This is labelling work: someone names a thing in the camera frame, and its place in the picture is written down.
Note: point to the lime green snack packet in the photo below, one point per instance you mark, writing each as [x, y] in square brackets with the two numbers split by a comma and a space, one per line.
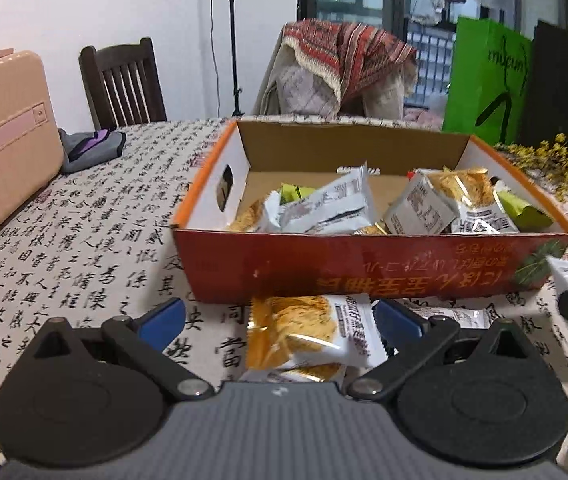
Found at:
[291, 193]

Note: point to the green paper shopping bag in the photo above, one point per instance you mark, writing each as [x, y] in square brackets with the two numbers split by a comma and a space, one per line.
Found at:
[491, 68]

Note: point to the orange cardboard box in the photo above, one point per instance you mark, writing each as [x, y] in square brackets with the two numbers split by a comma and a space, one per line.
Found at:
[254, 157]

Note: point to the black paper shopping bag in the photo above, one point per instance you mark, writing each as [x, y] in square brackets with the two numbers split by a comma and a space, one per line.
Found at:
[545, 112]

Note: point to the grey purple folded cloth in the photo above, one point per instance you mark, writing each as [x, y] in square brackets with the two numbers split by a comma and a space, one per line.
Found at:
[84, 150]

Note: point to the green red snack packet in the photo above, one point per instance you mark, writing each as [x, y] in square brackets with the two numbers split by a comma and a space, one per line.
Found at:
[527, 218]

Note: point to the black studio light stand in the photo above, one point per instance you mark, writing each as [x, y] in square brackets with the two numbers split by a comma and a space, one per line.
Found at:
[232, 40]

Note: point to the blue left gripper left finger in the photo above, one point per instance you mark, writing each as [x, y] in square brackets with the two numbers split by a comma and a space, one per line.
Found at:
[160, 326]

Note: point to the yellow dried flowers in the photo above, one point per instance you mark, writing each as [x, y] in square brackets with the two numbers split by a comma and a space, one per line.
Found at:
[545, 164]

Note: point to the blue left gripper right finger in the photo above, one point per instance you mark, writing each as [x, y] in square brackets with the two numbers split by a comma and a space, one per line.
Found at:
[397, 325]

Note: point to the red patterned draped blanket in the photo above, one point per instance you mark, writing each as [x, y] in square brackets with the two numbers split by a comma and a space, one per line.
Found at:
[328, 69]

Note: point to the orange white packet foreground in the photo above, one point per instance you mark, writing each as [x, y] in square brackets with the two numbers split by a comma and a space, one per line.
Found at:
[284, 333]

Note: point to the orange cracker snack packet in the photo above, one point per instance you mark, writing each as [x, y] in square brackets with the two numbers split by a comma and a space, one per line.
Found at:
[321, 373]

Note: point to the pink suitcase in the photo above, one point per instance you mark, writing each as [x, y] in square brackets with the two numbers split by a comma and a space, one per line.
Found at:
[31, 153]

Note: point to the dark wooden chair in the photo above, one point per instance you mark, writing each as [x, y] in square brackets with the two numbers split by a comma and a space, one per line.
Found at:
[122, 85]

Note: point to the white silver snack packet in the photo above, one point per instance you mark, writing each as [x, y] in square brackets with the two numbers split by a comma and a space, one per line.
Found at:
[466, 318]

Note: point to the white orange snack packet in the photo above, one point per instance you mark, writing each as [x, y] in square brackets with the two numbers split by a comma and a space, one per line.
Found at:
[261, 217]

